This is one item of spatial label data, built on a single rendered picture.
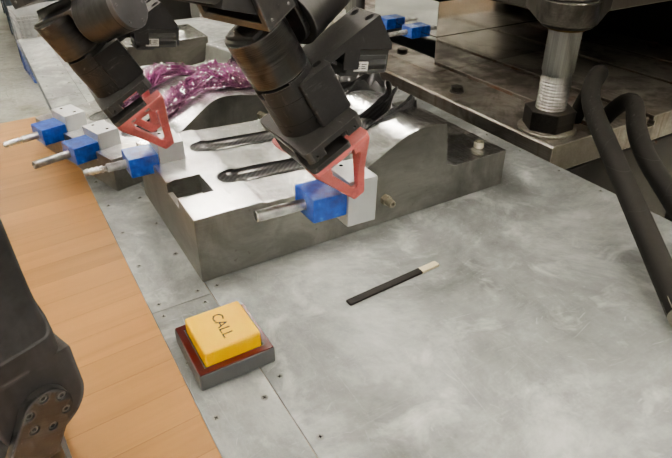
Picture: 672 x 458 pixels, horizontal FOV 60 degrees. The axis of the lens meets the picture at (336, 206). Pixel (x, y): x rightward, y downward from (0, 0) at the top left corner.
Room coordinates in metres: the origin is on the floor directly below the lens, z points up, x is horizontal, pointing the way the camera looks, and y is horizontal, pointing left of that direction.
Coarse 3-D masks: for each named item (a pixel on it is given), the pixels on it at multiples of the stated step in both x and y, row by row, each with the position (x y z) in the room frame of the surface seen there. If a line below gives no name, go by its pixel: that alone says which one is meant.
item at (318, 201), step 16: (352, 160) 0.59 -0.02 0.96; (336, 176) 0.55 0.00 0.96; (352, 176) 0.55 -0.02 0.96; (368, 176) 0.55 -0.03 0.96; (304, 192) 0.53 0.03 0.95; (320, 192) 0.53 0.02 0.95; (336, 192) 0.53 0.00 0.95; (368, 192) 0.54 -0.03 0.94; (272, 208) 0.51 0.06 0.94; (288, 208) 0.52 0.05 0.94; (304, 208) 0.53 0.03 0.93; (320, 208) 0.52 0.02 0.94; (336, 208) 0.53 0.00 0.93; (352, 208) 0.53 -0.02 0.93; (368, 208) 0.54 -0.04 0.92; (352, 224) 0.53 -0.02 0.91
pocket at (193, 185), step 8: (192, 176) 0.68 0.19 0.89; (200, 176) 0.69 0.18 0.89; (168, 184) 0.66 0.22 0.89; (176, 184) 0.67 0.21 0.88; (184, 184) 0.68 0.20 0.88; (192, 184) 0.68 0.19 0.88; (200, 184) 0.69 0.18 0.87; (208, 184) 0.66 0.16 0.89; (168, 192) 0.66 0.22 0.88; (176, 192) 0.67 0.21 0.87; (184, 192) 0.68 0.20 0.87; (192, 192) 0.68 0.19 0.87; (200, 192) 0.69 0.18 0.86; (176, 200) 0.64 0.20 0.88
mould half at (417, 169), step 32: (352, 96) 0.87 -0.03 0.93; (224, 128) 0.85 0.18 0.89; (256, 128) 0.86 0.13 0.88; (384, 128) 0.76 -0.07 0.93; (416, 128) 0.74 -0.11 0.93; (448, 128) 0.91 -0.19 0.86; (192, 160) 0.73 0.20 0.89; (224, 160) 0.73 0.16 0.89; (256, 160) 0.74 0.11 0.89; (384, 160) 0.71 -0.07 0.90; (416, 160) 0.74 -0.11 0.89; (448, 160) 0.79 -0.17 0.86; (480, 160) 0.80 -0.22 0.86; (160, 192) 0.70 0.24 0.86; (224, 192) 0.64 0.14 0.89; (256, 192) 0.64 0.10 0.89; (288, 192) 0.65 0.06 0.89; (384, 192) 0.71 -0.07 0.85; (416, 192) 0.74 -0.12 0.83; (448, 192) 0.77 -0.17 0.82; (192, 224) 0.58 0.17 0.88; (224, 224) 0.59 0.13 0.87; (256, 224) 0.61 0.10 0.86; (288, 224) 0.63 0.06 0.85; (320, 224) 0.66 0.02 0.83; (192, 256) 0.60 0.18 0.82; (224, 256) 0.59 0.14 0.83; (256, 256) 0.61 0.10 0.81
